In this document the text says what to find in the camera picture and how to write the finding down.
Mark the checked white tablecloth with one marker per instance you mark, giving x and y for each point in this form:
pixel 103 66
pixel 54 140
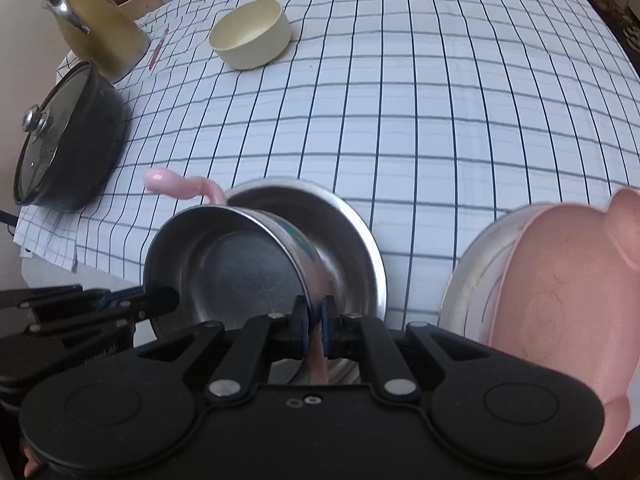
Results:
pixel 425 110

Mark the large steel bowl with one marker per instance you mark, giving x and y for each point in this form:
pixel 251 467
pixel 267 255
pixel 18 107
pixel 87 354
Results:
pixel 345 240

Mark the pink bear-shaped plate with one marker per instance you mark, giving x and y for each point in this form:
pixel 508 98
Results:
pixel 560 285

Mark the black pot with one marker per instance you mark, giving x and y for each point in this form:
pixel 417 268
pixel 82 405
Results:
pixel 100 150

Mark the glass pot lid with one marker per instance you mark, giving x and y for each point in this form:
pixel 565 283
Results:
pixel 50 125

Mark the cream bowl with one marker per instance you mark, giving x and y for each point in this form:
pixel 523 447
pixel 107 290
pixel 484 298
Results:
pixel 250 35

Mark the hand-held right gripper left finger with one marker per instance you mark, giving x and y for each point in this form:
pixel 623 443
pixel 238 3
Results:
pixel 301 331

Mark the large white plate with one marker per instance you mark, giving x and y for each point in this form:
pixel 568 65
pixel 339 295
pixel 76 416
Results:
pixel 465 285

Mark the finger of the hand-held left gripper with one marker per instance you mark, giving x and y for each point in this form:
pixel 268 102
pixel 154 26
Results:
pixel 40 297
pixel 125 305

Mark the yellow jug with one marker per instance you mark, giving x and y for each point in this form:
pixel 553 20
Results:
pixel 100 35

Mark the small steel bowl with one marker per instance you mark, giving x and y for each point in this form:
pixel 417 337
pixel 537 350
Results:
pixel 225 270

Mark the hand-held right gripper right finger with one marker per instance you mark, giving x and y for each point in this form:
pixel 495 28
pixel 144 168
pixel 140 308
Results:
pixel 327 331

